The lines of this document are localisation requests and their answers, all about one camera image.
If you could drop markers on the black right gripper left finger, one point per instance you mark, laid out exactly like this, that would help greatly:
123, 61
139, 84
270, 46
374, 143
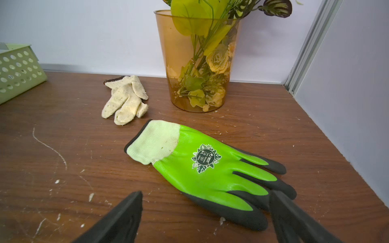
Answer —
120, 225

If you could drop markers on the light green perforated basket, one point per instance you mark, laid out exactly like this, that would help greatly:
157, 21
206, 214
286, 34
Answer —
20, 70

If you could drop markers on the beige knit cotton glove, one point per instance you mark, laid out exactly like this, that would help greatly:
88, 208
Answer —
126, 101

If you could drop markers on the amber plastic vase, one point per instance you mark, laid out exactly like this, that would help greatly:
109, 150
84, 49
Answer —
198, 56

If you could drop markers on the green black work glove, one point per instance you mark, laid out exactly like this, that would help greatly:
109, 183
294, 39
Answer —
229, 182

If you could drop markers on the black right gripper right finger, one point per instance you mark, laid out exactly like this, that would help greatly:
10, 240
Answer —
294, 225

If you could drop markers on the artificial flower plant bouquet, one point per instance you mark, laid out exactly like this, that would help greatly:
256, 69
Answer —
229, 9

